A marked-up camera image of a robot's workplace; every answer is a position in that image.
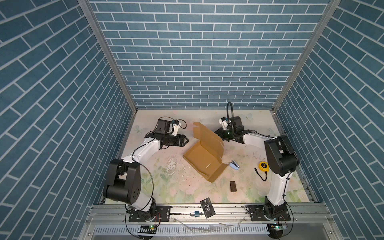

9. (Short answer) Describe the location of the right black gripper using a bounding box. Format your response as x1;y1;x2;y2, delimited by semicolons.
210;128;236;142

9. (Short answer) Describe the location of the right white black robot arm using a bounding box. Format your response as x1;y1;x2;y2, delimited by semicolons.
215;117;300;213

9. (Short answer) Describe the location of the aluminium front rail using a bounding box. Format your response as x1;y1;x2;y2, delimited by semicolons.
86;203;334;225

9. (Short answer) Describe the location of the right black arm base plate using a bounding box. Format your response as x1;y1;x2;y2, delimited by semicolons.
245;203;292;222

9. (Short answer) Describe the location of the brown cardboard box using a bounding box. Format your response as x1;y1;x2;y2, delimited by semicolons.
183;122;228;183

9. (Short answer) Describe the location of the white perforated cable duct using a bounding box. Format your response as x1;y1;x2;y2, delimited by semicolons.
93;224;269;237

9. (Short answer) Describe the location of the yellow tape measure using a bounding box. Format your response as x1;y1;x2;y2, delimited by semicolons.
255;162;269;182

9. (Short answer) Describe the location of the light blue stapler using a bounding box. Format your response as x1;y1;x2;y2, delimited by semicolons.
229;161;240;170

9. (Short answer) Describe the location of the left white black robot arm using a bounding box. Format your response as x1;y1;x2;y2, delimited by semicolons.
103;117;189;213

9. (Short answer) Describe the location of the small blue connector on rail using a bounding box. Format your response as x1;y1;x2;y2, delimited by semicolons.
190;211;202;217

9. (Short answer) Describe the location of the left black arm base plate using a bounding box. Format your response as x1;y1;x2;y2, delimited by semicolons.
128;205;171;223

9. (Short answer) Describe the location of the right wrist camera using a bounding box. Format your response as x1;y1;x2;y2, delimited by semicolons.
219;117;230;130

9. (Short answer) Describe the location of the small dark brown block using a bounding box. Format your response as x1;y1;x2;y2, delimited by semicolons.
230;181;237;193

